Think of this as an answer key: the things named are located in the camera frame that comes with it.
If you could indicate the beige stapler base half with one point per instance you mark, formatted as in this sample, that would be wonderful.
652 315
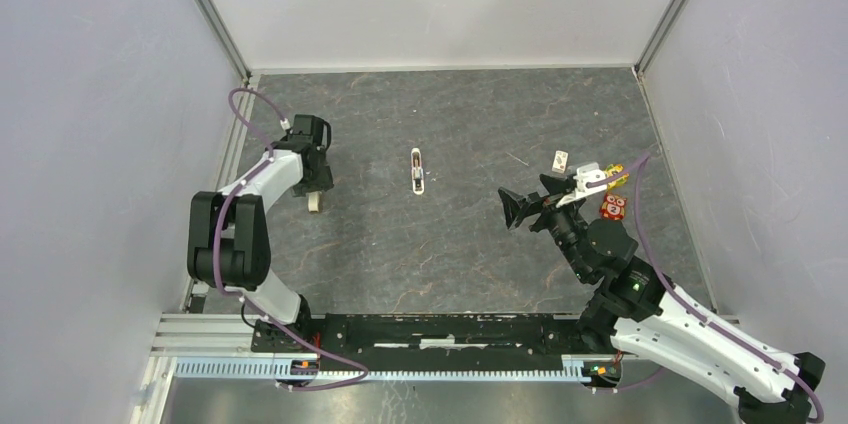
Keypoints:
315 202

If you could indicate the right aluminium frame post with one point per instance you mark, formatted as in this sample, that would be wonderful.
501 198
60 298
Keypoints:
658 36

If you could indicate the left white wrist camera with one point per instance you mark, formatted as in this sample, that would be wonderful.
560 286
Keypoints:
309 129

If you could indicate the white staple box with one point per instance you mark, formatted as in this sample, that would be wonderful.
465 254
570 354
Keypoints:
560 162

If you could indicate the aluminium frame post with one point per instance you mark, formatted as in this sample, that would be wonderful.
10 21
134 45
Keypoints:
658 36
224 38

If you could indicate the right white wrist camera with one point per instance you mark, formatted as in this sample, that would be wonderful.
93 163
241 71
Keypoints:
589 180

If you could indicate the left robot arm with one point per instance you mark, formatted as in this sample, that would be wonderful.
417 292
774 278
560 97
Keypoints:
228 245

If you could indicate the white stapler top half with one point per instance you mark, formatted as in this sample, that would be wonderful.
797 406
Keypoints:
417 172

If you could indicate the left aluminium frame post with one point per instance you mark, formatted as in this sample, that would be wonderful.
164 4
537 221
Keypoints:
224 38

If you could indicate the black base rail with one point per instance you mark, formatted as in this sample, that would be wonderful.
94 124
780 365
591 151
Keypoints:
471 343

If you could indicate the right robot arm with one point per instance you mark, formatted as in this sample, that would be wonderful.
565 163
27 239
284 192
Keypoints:
637 309

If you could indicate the yellow toy block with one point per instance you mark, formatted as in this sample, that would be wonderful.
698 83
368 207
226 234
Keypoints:
619 171

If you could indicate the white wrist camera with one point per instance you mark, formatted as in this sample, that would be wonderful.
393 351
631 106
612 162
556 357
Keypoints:
309 129
589 180

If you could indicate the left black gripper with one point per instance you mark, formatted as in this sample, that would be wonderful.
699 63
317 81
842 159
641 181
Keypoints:
323 182

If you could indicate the red toy block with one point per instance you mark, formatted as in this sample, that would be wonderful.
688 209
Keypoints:
613 207

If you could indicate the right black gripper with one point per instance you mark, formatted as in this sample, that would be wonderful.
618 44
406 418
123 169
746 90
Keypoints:
515 207

